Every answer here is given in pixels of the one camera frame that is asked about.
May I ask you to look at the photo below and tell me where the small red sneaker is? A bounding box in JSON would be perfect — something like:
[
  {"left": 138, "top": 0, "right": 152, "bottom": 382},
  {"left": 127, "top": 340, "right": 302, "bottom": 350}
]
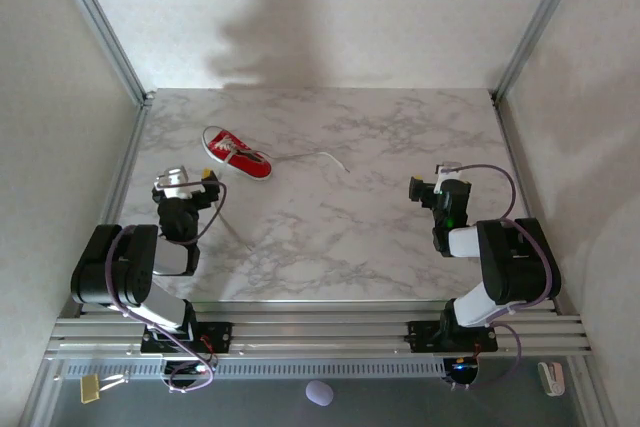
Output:
[{"left": 201, "top": 125, "right": 274, "bottom": 182}]

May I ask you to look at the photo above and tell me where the yellow binder clip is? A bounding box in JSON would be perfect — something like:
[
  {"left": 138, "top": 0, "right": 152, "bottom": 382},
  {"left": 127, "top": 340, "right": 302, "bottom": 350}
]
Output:
[{"left": 79, "top": 371, "right": 131, "bottom": 404}]

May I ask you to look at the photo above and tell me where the white and pink clip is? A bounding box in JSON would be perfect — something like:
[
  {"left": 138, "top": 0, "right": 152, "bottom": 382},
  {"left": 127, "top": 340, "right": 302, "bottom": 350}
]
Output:
[{"left": 537, "top": 360, "right": 566, "bottom": 397}]

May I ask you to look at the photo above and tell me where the lilac oval object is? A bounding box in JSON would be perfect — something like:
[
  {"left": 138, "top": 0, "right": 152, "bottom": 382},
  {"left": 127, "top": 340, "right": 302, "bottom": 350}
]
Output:
[{"left": 304, "top": 379, "right": 335, "bottom": 407}]

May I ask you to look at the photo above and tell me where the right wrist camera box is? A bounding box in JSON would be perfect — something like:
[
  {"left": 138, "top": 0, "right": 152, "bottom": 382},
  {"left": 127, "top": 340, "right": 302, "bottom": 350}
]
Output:
[{"left": 433, "top": 160, "right": 466, "bottom": 184}]

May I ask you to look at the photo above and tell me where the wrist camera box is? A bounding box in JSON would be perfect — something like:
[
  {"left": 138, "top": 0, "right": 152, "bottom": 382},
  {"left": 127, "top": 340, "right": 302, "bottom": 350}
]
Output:
[
  {"left": 433, "top": 160, "right": 466, "bottom": 184},
  {"left": 153, "top": 165, "right": 194, "bottom": 199}
]

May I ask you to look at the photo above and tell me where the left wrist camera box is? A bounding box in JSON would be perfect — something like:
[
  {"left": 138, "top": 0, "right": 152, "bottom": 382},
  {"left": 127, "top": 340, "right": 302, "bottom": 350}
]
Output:
[{"left": 153, "top": 165, "right": 194, "bottom": 199}]

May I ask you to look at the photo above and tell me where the aluminium table side rail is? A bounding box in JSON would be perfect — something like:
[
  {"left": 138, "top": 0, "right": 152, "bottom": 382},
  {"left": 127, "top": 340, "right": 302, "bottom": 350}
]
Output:
[
  {"left": 74, "top": 91, "right": 154, "bottom": 318},
  {"left": 492, "top": 91, "right": 564, "bottom": 316}
]

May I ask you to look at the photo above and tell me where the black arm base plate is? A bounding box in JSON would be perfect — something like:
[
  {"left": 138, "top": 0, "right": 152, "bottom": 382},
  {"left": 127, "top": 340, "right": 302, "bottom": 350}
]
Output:
[
  {"left": 141, "top": 321, "right": 234, "bottom": 354},
  {"left": 407, "top": 319, "right": 501, "bottom": 353}
]

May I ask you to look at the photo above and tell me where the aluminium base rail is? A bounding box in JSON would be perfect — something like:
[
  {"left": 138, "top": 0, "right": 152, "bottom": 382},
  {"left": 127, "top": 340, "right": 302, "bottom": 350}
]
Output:
[{"left": 44, "top": 299, "right": 596, "bottom": 361}]

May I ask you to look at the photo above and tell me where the aluminium frame post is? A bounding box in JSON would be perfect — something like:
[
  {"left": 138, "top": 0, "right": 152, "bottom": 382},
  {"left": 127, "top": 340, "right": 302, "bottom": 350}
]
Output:
[
  {"left": 492, "top": 0, "right": 592, "bottom": 101},
  {"left": 47, "top": 0, "right": 154, "bottom": 103}
]

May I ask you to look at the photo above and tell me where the grey slotted cable duct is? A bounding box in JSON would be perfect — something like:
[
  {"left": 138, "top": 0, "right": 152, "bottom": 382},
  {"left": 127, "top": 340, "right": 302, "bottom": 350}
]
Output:
[{"left": 59, "top": 357, "right": 451, "bottom": 381}]

